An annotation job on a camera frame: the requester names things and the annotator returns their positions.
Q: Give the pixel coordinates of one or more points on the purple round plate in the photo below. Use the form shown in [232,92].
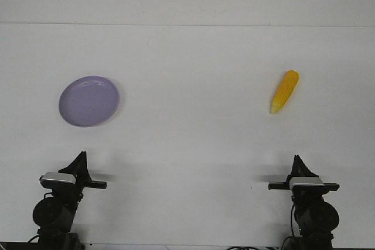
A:
[89,101]

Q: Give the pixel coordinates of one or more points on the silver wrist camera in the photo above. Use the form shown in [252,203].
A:
[56,180]
[305,182]

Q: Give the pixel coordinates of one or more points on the yellow corn cob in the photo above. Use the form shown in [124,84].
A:
[284,91]

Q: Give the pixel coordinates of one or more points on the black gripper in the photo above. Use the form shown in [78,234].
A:
[299,169]
[77,168]

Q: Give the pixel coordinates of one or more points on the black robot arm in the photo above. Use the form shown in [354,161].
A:
[312,219]
[55,213]

